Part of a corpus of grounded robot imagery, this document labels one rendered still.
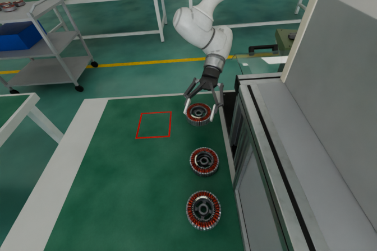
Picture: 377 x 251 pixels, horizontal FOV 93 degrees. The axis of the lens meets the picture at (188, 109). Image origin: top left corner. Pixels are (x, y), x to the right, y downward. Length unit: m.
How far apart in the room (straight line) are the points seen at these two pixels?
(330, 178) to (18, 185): 2.11
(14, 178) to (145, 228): 1.68
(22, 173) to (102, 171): 1.43
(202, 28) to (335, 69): 0.52
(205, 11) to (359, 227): 0.72
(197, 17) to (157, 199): 0.69
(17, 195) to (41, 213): 1.22
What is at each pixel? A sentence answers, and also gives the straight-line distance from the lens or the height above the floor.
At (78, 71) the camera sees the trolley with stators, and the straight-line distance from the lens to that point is 2.73.
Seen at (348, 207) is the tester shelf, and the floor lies 1.11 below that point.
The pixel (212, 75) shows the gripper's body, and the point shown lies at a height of 0.96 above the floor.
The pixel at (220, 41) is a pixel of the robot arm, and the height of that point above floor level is 1.06.
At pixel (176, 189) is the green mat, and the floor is 0.75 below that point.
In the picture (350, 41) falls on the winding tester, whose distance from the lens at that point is 0.36.
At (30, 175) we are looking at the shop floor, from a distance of 2.14.
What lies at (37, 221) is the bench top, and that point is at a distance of 0.89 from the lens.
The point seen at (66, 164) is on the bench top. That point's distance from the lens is 0.94.
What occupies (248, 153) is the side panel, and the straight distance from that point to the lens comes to 0.46.
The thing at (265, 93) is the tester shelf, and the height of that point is 1.11.
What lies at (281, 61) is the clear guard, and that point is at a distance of 0.70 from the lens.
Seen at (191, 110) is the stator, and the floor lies 0.86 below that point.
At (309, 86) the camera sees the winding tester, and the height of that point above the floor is 1.17.
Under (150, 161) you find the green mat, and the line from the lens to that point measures 0.78.
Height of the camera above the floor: 1.42
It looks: 46 degrees down
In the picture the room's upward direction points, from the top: 6 degrees counter-clockwise
